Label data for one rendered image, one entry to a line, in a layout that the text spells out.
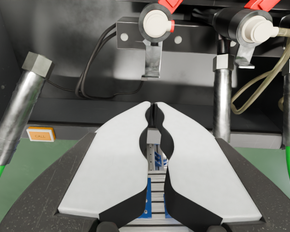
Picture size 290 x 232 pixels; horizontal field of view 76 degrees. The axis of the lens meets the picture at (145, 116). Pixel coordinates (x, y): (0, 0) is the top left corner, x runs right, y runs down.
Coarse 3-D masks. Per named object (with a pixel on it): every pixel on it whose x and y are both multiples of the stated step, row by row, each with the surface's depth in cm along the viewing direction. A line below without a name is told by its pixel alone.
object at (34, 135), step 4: (28, 128) 39; (32, 128) 39; (36, 128) 39; (40, 128) 39; (44, 128) 39; (48, 128) 39; (52, 128) 39; (32, 132) 39; (36, 132) 39; (40, 132) 39; (44, 132) 39; (48, 132) 39; (52, 132) 40; (32, 136) 39; (36, 136) 39; (40, 136) 39; (44, 136) 39; (48, 136) 39
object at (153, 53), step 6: (144, 42) 16; (150, 42) 16; (150, 48) 16; (156, 48) 16; (150, 54) 16; (156, 54) 16; (150, 60) 17; (156, 60) 17; (150, 66) 17; (156, 66) 17
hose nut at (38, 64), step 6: (30, 54) 15; (36, 54) 15; (30, 60) 15; (36, 60) 15; (42, 60) 15; (48, 60) 16; (24, 66) 15; (30, 66) 15; (36, 66) 15; (42, 66) 15; (48, 66) 16; (36, 72) 15; (42, 72) 16; (48, 72) 16; (48, 78) 17
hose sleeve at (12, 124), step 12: (24, 72) 15; (24, 84) 15; (36, 84) 15; (12, 96) 15; (24, 96) 15; (36, 96) 16; (12, 108) 15; (24, 108) 15; (12, 120) 15; (24, 120) 16; (0, 132) 15; (12, 132) 15; (0, 144) 15; (12, 144) 15; (0, 156) 15; (12, 156) 16
